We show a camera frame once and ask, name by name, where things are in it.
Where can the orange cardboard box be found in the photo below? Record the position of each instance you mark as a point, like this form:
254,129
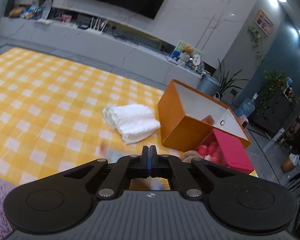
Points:
180,122

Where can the brown round pot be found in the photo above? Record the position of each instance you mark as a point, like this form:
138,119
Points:
288,165

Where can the white cloth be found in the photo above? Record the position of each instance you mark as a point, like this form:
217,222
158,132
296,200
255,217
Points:
132,122

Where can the teddy bear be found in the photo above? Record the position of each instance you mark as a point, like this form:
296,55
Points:
187,53

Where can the brown round ornament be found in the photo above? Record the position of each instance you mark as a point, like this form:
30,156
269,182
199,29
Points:
16,12

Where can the tall leafy floor plant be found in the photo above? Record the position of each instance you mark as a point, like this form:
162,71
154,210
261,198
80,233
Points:
228,80

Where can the white router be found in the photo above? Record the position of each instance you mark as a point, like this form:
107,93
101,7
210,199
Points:
96,28

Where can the white marble TV cabinet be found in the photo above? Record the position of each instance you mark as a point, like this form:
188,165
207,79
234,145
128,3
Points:
90,42

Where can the yellow checked mat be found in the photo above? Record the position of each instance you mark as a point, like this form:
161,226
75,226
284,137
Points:
40,92

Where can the pink photo card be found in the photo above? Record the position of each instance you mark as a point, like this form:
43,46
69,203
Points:
66,18

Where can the blue water bottle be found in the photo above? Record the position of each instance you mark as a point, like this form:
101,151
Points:
246,106

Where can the red box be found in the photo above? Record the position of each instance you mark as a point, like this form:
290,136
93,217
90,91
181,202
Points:
235,152

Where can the hanging vine plant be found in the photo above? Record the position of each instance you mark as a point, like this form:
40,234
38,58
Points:
256,38

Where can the pink heater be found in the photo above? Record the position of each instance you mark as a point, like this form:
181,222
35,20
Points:
243,121

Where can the brown sponge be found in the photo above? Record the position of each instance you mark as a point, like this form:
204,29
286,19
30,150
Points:
208,120

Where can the brown plush toy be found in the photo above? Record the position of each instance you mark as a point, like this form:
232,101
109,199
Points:
190,155

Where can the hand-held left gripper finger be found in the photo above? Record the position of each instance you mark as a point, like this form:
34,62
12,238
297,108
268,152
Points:
151,165
148,165

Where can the framed picture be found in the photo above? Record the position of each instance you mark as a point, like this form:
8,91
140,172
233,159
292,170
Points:
264,22

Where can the small pastel basket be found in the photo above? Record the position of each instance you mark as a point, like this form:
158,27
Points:
218,95

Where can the ivy plant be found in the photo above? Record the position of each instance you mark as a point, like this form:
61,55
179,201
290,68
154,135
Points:
271,87

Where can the grey trash bin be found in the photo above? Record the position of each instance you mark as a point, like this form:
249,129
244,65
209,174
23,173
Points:
208,86

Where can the dark cabinet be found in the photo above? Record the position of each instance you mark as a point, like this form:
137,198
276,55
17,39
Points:
275,112

